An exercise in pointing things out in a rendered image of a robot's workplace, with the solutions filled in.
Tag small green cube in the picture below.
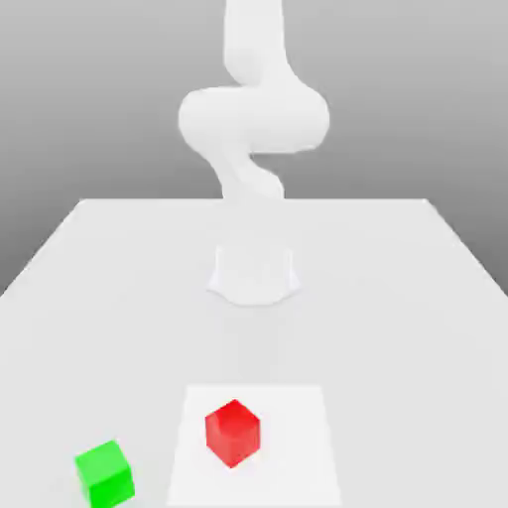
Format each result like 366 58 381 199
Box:
73 439 137 508

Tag small red cube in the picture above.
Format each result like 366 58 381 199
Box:
204 398 262 469

